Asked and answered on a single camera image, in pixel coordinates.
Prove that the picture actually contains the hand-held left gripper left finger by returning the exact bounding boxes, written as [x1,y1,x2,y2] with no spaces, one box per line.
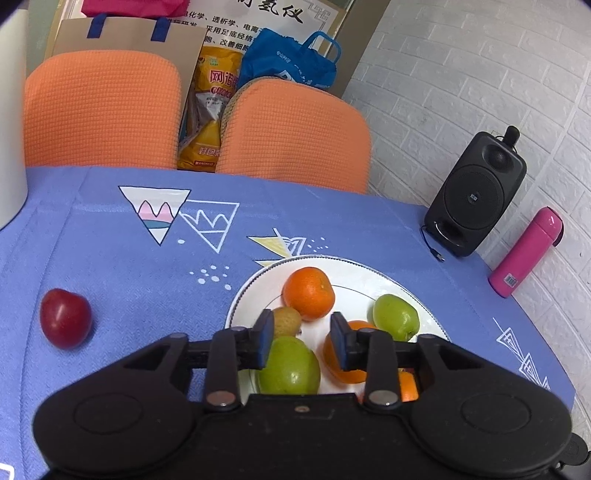
[121,309,276,413]

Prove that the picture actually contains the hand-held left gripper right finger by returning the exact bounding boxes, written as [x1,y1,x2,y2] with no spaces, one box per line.
[329,311,482,412]

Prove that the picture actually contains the brown longan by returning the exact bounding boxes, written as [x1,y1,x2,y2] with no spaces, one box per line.
[272,307,303,337]

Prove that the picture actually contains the orange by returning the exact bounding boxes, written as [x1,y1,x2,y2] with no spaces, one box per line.
[398,369,419,402]
[283,267,335,321]
[322,320,377,385]

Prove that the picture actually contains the green apple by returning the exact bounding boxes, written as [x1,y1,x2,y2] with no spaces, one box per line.
[257,335,321,395]
[372,294,420,342]

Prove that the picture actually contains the white plate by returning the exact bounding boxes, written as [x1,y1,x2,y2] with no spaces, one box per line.
[225,255,450,398]

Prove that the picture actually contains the red plum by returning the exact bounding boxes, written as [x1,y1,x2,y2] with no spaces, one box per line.
[39,288,92,348]

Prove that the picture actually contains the blue printed tablecloth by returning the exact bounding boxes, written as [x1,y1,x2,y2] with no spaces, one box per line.
[0,166,577,480]

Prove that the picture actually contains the black speaker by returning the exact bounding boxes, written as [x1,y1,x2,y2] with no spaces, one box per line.
[424,131,528,258]

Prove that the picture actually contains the orange chair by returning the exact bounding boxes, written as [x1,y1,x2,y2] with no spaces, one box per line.
[215,83,372,195]
[23,51,183,171]

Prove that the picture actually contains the pink bottle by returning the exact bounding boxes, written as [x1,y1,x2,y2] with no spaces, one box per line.
[489,207,565,298]

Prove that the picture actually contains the yellow bag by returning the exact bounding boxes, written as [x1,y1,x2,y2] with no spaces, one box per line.
[177,45,245,174]

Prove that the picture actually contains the white thermos jug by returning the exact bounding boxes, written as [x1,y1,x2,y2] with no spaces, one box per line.
[0,9,28,232]

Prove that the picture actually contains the magenta bag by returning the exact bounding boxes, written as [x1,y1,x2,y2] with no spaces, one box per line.
[81,0,185,19]

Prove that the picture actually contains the brown paper bag blue handles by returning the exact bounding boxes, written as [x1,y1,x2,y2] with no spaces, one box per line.
[45,14,207,84]

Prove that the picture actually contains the wall poster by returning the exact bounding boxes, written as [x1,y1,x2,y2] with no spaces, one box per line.
[180,0,352,51]

